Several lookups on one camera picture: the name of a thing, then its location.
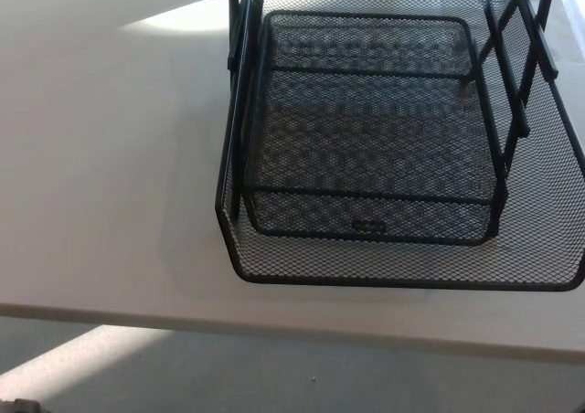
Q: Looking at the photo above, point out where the black mesh sliding drawer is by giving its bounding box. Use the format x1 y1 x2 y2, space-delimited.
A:
215 0 585 292

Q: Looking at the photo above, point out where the dark robot body part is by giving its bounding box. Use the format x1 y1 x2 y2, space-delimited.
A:
7 397 48 413

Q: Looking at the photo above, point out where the black mesh fixed tray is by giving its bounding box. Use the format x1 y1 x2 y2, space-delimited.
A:
241 10 509 248

